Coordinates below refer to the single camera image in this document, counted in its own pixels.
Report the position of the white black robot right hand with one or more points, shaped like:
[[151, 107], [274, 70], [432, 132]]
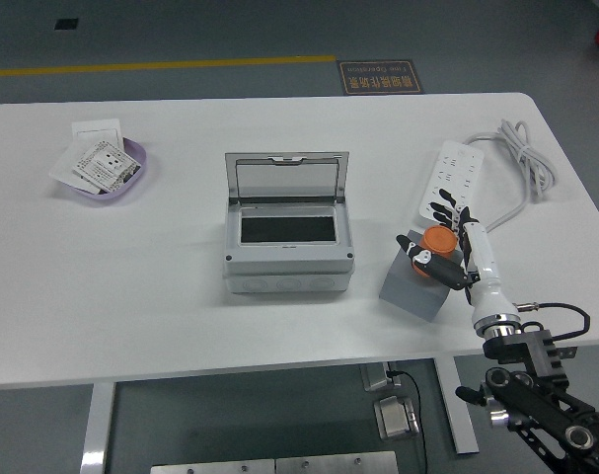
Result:
[[484, 257]]

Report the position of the orange cylinder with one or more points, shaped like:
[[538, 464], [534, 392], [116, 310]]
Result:
[[439, 240]]

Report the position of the grey enclosure box with lid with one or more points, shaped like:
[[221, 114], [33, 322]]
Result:
[[289, 276]]

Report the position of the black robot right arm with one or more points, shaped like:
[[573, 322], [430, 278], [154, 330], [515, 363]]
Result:
[[526, 345]]

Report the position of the grey cube with round hole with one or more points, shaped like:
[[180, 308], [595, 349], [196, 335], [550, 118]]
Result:
[[407, 296]]

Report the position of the silver floor socket box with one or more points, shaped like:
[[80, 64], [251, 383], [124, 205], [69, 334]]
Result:
[[395, 417]]

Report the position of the white power strip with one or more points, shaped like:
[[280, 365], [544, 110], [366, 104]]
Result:
[[452, 168]]

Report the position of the black table control panel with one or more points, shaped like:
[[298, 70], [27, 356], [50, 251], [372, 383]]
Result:
[[568, 352]]

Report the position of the white table leg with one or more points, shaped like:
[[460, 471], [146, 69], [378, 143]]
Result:
[[457, 405], [97, 424]]

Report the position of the brown floor sign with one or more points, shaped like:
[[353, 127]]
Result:
[[378, 77]]

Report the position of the white plastic packet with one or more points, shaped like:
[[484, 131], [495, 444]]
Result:
[[63, 165]]

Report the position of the black square floor hatch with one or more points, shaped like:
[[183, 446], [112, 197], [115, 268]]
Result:
[[66, 23]]

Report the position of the packaged wall socket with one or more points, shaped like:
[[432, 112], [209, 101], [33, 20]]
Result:
[[106, 165]]

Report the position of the white switch plate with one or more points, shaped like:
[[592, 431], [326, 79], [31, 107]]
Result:
[[97, 129]]

